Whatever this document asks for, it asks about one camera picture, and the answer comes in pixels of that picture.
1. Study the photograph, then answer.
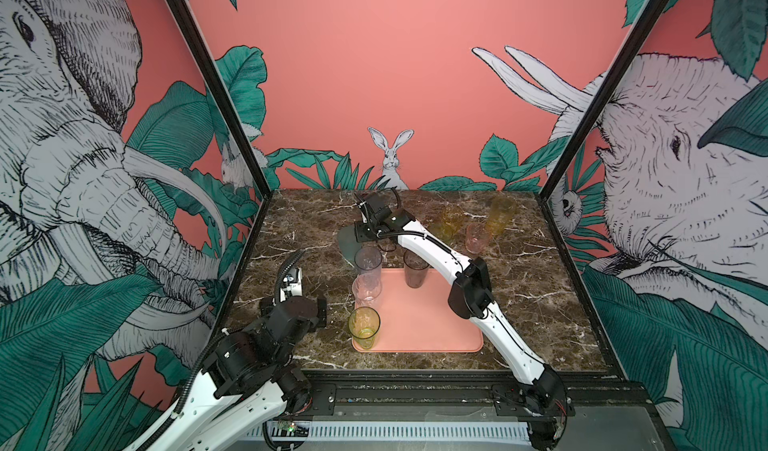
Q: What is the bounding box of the frosted teal glass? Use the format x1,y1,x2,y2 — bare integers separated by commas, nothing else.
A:
337,225,362,269

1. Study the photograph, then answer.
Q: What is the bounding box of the orange yellow glass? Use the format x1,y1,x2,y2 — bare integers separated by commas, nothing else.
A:
441,204,466,234

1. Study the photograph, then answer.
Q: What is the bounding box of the dark brown glass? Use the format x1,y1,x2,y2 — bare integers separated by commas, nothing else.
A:
403,250,430,289

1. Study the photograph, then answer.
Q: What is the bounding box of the white perforated strip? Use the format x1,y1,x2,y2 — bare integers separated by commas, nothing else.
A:
267,421,530,445

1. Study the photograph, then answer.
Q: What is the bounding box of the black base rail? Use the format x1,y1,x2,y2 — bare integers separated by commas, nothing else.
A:
304,369,652,417

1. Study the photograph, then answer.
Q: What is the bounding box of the clear bluish tall glass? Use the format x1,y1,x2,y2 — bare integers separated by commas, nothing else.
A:
354,246,383,291

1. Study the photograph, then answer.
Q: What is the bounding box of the right black frame post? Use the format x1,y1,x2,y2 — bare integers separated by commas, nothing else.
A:
538,0,686,201

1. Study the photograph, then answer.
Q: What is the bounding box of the light green glass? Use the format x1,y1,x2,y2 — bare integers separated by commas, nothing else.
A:
430,222,456,247
347,307,381,351

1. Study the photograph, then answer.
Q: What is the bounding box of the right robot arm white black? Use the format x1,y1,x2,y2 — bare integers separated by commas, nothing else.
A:
354,191,568,416

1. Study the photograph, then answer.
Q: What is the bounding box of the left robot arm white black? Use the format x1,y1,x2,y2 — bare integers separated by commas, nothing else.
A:
126,296,327,450

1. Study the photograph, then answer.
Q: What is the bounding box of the tall yellow glass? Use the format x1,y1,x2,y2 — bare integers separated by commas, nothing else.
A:
486,193,517,237

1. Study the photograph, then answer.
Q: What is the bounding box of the pink square tray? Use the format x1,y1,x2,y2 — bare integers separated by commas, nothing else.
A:
368,268,483,353

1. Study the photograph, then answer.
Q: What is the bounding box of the black frame post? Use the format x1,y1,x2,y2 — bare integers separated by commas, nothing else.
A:
149,0,272,198
538,0,686,201

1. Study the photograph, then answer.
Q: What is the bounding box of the clear short glass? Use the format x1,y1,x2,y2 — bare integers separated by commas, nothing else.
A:
352,275,382,308

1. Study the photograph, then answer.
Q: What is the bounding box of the pink glass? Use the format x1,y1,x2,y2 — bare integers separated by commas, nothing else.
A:
465,222,491,255

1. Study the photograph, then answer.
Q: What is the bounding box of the left black frame post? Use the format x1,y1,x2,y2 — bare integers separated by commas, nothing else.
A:
149,0,272,198

